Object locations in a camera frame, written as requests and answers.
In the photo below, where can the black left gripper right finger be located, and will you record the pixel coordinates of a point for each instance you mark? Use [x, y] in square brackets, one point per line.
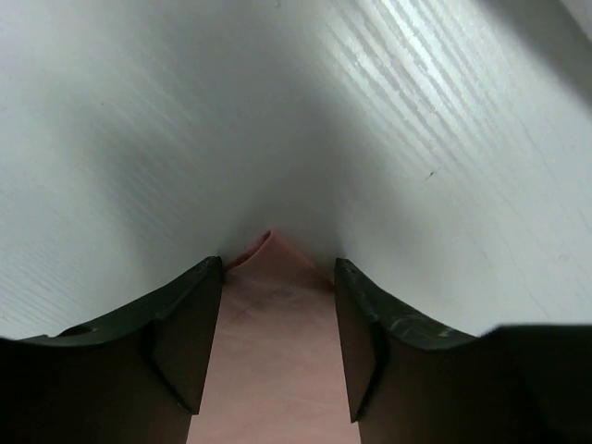
[412, 379]

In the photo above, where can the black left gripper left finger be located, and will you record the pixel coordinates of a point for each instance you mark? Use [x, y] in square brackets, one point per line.
[134, 375]

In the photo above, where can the pink printed t shirt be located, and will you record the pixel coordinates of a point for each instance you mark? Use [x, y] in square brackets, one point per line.
[275, 373]

